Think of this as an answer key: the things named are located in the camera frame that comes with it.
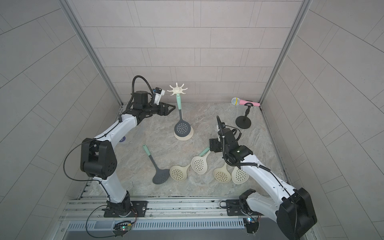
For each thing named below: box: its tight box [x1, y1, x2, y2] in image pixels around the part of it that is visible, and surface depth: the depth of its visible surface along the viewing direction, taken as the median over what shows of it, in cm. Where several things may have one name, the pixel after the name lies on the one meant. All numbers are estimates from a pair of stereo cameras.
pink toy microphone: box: [231, 97, 261, 107], surface depth 91 cm
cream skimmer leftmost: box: [169, 163, 191, 181], surface depth 82 cm
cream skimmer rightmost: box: [231, 165, 250, 185], surface depth 82 cm
